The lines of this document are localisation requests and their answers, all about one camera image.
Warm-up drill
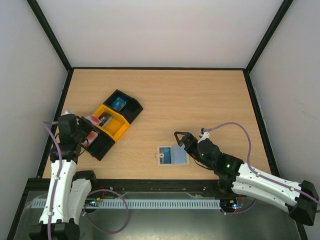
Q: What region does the light blue card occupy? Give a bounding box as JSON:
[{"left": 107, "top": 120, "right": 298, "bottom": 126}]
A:
[{"left": 171, "top": 145, "right": 188, "bottom": 165}]

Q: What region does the translucent plastic card holder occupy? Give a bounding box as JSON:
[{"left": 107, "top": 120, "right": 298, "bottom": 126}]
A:
[{"left": 155, "top": 145, "right": 190, "bottom": 166}]

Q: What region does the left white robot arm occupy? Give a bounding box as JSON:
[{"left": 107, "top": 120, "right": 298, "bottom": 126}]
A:
[{"left": 29, "top": 113, "right": 96, "bottom": 240}]

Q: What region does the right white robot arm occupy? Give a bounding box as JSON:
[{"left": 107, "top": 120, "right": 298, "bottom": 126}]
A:
[{"left": 174, "top": 131, "right": 320, "bottom": 226}]

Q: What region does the white red card in bin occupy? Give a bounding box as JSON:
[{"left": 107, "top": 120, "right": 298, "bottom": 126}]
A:
[{"left": 82, "top": 131, "right": 98, "bottom": 148}]

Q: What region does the dark blue card in holder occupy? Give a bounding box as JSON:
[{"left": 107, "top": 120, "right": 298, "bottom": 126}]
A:
[{"left": 159, "top": 147, "right": 172, "bottom": 165}]

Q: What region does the black card in bin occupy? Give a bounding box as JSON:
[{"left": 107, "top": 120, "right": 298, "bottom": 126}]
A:
[{"left": 98, "top": 112, "right": 113, "bottom": 128}]

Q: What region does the blue card in bin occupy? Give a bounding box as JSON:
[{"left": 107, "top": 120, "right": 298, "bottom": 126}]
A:
[{"left": 111, "top": 97, "right": 127, "bottom": 112}]

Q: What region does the black bin near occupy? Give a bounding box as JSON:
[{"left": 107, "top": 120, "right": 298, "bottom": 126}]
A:
[{"left": 84, "top": 132, "right": 116, "bottom": 161}]

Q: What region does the black bin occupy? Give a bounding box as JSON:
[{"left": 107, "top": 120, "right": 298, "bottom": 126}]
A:
[
  {"left": 103, "top": 89, "right": 143, "bottom": 124},
  {"left": 84, "top": 132, "right": 116, "bottom": 161}
]

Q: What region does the black bin far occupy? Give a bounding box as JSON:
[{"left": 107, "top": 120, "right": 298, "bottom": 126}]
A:
[{"left": 103, "top": 89, "right": 143, "bottom": 124}]

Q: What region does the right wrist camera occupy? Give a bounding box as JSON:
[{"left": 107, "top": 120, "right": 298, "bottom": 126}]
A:
[{"left": 198, "top": 128, "right": 210, "bottom": 142}]

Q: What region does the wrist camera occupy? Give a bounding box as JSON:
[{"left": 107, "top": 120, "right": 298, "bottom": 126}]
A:
[
  {"left": 61, "top": 109, "right": 74, "bottom": 116},
  {"left": 198, "top": 128, "right": 210, "bottom": 142}
]

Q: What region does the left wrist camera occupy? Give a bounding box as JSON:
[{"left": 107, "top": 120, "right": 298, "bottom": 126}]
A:
[{"left": 61, "top": 109, "right": 74, "bottom": 116}]

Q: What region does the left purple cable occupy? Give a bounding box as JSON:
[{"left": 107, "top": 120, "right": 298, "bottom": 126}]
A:
[{"left": 42, "top": 121, "right": 63, "bottom": 240}]

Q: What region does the purple cable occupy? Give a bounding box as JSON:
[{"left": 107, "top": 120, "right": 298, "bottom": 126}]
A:
[
  {"left": 203, "top": 121, "right": 320, "bottom": 208},
  {"left": 42, "top": 121, "right": 63, "bottom": 240}
]

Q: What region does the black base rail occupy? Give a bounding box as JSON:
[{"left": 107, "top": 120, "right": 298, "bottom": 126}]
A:
[{"left": 96, "top": 179, "right": 237, "bottom": 199}]

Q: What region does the white slotted cable duct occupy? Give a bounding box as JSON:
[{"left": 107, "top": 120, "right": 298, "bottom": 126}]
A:
[{"left": 32, "top": 198, "right": 221, "bottom": 210}]

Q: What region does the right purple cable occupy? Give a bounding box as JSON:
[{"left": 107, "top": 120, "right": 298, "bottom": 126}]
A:
[{"left": 203, "top": 121, "right": 320, "bottom": 208}]

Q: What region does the black enclosure frame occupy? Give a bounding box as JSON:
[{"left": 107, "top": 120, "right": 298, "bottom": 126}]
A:
[{"left": 0, "top": 0, "right": 320, "bottom": 240}]

